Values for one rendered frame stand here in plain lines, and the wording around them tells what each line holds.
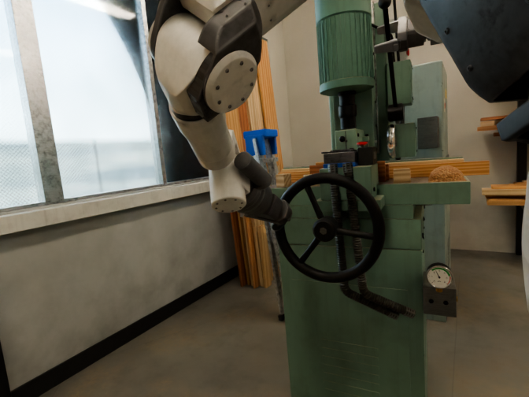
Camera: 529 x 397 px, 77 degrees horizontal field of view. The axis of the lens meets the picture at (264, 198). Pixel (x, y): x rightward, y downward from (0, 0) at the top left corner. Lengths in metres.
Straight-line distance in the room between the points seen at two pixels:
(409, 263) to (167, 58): 0.84
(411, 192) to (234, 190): 0.56
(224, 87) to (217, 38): 0.05
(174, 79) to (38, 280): 1.57
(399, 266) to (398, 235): 0.09
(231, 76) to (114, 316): 1.88
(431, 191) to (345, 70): 0.44
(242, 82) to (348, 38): 0.76
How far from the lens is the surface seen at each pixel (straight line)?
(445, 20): 0.54
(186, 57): 0.42
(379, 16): 1.42
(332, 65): 1.13
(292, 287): 1.16
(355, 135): 1.13
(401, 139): 1.31
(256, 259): 2.62
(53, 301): 1.95
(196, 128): 0.47
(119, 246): 2.09
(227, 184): 0.60
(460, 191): 1.00
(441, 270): 0.99
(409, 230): 1.02
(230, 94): 0.41
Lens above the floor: 1.01
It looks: 7 degrees down
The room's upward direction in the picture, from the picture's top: 5 degrees counter-clockwise
